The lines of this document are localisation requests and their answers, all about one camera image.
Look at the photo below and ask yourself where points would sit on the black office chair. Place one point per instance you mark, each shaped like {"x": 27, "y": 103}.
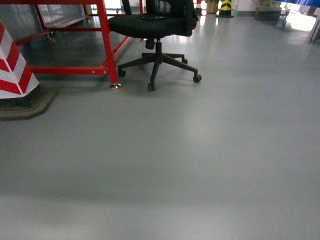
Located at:
{"x": 163, "y": 18}

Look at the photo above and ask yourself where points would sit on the yellow black bollard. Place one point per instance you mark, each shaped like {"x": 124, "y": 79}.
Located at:
{"x": 225, "y": 10}

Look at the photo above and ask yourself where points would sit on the red white traffic cone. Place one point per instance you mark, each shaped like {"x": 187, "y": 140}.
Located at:
{"x": 21, "y": 95}

